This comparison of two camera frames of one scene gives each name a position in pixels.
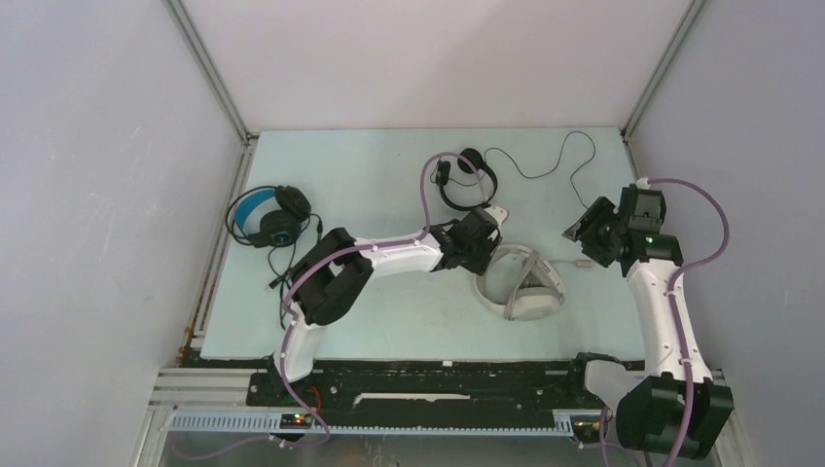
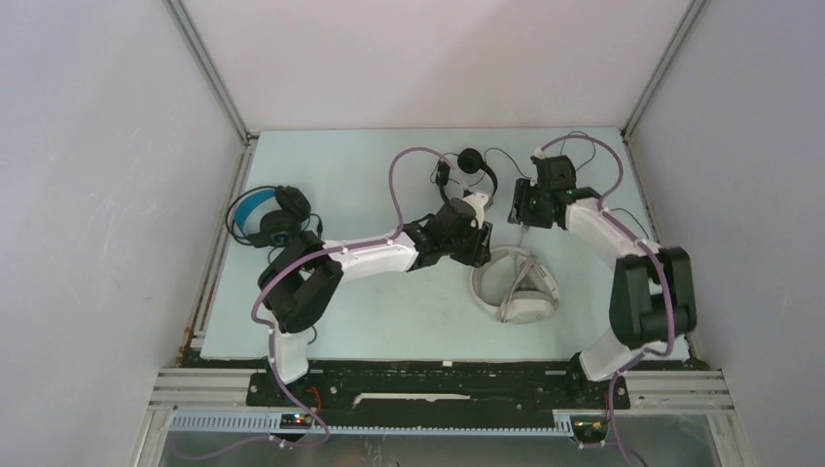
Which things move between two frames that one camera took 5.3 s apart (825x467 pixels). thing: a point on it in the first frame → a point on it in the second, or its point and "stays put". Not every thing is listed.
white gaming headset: [540, 292] stays put
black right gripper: [585, 229] → [519, 211]
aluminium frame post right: [692, 10] stays put
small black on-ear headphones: [443, 175] stays put
